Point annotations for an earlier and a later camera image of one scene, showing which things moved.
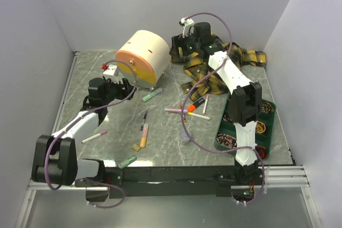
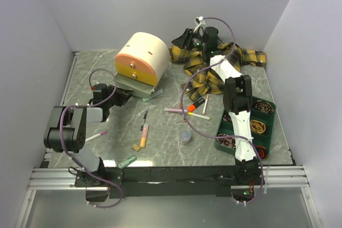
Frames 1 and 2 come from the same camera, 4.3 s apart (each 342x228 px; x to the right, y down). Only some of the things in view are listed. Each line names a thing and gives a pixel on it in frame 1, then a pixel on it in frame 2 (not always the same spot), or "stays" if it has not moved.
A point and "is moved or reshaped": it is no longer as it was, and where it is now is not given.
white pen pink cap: (93, 136) stays
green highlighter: (148, 96) stays
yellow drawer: (141, 73) is moved or reshaped
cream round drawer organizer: (148, 53) is moved or reshaped
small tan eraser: (135, 147) stays
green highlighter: (125, 163) stays
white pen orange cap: (206, 104) stays
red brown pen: (185, 119) stays
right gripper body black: (191, 45) to (194, 41)
